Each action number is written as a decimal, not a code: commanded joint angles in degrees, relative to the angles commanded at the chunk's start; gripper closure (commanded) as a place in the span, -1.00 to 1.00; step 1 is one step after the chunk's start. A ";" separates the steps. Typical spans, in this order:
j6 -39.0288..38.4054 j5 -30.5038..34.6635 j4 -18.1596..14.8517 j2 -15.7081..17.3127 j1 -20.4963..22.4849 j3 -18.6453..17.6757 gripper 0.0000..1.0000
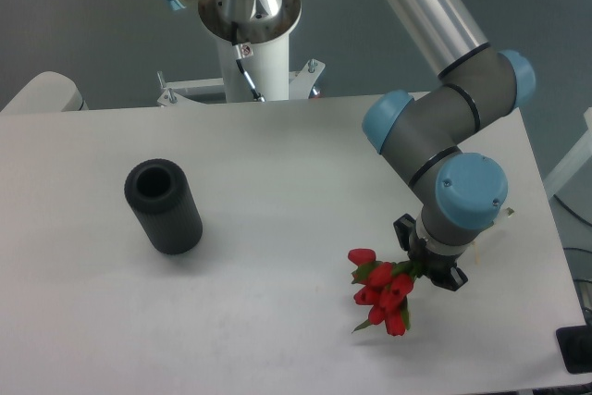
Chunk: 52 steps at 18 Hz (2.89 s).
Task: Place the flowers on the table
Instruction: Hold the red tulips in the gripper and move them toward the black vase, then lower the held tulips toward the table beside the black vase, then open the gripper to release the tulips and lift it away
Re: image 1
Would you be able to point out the white chair back left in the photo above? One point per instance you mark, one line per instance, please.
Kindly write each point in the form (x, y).
(48, 92)

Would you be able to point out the white furniture right edge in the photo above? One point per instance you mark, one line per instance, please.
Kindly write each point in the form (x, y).
(576, 157)

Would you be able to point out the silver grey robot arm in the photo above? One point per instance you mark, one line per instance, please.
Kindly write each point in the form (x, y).
(461, 193)

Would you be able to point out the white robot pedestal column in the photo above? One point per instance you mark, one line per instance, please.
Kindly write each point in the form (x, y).
(253, 36)

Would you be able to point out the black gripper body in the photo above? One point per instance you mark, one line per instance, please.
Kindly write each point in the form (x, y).
(438, 261)

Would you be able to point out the red tulip bouquet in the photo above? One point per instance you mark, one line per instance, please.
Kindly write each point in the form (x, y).
(385, 287)

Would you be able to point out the black ribbed cylindrical vase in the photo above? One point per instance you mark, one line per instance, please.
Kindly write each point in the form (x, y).
(159, 195)

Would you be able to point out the black device table corner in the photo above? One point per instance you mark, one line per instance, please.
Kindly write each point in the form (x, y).
(575, 347)

